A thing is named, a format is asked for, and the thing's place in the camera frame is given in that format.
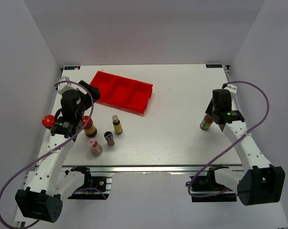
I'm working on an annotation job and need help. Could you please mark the pink-cap spice jar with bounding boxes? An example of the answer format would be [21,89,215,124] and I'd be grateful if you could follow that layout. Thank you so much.
[87,138,103,156]

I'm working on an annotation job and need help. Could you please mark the red-cap brown spice jar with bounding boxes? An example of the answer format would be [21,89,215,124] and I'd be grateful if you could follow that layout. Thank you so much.
[42,114,55,131]

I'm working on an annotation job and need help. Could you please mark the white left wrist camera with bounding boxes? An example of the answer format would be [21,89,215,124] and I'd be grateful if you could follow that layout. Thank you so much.
[55,82,77,95]

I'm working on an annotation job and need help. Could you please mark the left blue table label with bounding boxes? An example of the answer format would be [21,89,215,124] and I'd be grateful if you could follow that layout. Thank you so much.
[64,66,81,71]

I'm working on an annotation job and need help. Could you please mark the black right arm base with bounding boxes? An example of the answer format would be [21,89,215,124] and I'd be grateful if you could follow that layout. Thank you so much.
[191,176,237,203]

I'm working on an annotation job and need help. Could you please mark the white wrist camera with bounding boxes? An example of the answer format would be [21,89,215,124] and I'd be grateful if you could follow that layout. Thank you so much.
[222,83,237,95]
[55,82,77,95]

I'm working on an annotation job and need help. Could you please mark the black-cap spice shaker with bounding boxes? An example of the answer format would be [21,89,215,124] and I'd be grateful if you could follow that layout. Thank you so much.
[104,131,115,146]

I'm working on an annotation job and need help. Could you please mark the blue table label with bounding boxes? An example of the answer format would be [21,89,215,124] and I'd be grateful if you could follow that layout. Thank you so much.
[205,64,223,68]
[64,66,81,71]

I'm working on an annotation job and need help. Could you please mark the right blue table label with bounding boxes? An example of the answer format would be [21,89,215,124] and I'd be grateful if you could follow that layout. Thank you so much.
[205,64,223,68]

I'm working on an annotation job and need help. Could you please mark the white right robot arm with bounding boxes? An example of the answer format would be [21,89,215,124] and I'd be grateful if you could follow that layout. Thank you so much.
[189,87,285,206]

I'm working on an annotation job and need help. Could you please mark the yellow-label dark sauce bottle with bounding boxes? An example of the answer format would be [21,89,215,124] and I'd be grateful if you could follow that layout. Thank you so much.
[112,115,123,134]

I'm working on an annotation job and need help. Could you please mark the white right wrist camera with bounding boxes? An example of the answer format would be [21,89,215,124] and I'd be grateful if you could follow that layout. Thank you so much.
[222,83,237,95]

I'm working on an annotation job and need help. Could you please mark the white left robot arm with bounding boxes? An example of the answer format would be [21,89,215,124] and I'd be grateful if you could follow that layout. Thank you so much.
[15,80,100,223]

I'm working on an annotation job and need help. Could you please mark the red-cap dark sauce jar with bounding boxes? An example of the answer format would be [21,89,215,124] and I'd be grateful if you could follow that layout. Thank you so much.
[82,115,97,138]

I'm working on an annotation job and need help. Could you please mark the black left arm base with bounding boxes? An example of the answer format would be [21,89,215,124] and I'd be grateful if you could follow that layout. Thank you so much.
[68,175,112,200]

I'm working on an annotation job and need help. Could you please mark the green-label red sauce bottle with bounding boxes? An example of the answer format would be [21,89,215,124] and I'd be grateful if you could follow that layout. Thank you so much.
[200,114,214,131]

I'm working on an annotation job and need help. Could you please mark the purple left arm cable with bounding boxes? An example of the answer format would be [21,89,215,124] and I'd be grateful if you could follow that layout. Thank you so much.
[0,80,95,229]

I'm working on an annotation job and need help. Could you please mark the red three-compartment plastic tray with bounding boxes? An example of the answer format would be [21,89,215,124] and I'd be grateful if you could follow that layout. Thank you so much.
[90,71,153,115]

